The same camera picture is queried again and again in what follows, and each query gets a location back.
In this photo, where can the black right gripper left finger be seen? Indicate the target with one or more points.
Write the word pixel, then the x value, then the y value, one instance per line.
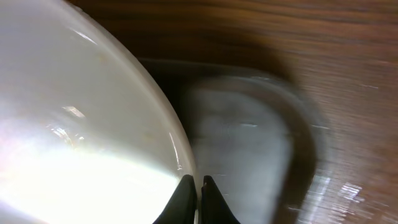
pixel 182 205

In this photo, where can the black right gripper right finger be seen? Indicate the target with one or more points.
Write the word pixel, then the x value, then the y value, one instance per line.
pixel 214 209

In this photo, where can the pale blue plate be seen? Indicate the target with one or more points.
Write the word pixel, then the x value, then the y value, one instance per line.
pixel 87 135

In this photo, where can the dark brown serving tray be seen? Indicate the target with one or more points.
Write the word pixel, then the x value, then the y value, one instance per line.
pixel 256 135

